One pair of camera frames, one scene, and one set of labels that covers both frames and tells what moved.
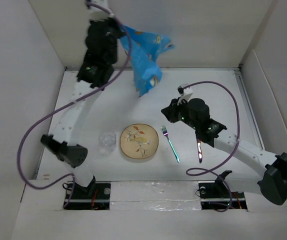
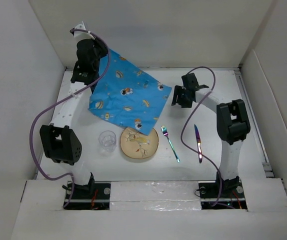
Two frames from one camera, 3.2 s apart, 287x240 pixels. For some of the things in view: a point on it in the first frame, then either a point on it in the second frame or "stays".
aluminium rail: (257, 131) stays
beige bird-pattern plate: (139, 141) stays
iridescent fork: (165, 132) stays
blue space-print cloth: (146, 47) → (127, 94)
